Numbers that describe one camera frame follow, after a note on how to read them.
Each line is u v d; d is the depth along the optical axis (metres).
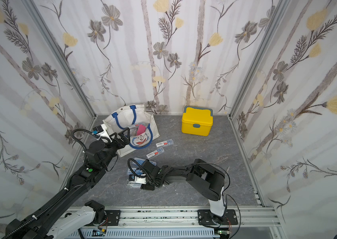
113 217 0.74
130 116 1.01
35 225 0.40
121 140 0.66
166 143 1.02
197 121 0.98
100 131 0.63
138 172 0.72
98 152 0.54
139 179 0.75
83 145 0.54
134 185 0.84
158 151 0.98
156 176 0.68
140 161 0.73
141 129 1.02
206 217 0.74
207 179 0.50
